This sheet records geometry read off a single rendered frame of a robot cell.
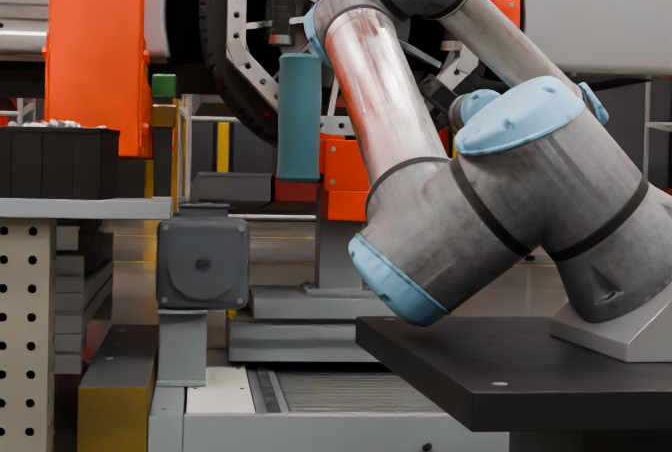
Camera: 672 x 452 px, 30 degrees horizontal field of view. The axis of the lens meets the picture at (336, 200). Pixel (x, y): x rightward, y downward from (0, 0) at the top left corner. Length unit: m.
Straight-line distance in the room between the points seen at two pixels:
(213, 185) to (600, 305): 4.88
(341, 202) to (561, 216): 1.23
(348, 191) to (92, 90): 0.67
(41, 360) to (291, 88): 0.79
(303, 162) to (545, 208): 1.12
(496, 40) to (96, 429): 0.95
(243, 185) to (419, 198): 4.81
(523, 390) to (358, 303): 1.52
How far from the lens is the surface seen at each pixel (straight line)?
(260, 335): 2.70
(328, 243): 2.83
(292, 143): 2.54
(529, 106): 1.46
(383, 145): 1.68
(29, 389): 2.12
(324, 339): 2.72
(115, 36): 2.27
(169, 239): 2.42
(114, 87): 2.26
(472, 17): 2.12
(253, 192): 6.32
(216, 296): 2.42
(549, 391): 1.25
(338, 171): 2.66
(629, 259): 1.50
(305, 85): 2.54
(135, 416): 2.20
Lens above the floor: 0.51
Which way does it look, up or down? 2 degrees down
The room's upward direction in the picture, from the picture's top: 1 degrees clockwise
